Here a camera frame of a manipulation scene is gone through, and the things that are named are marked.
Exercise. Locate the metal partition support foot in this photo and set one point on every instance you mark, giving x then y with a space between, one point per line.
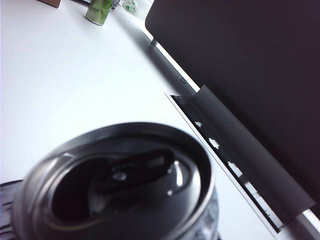
153 42

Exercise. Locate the grey desk partition panel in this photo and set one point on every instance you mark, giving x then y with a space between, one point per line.
250 62

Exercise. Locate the brown cardboard box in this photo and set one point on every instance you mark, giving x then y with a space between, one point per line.
50 3

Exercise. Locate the silver metal drink can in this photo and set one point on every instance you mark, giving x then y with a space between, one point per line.
112 175

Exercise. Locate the white green packet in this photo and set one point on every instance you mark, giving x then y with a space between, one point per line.
127 5

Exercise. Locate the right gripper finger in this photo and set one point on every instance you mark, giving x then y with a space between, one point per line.
7 212

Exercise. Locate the green drink can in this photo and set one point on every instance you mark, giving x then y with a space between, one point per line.
97 12

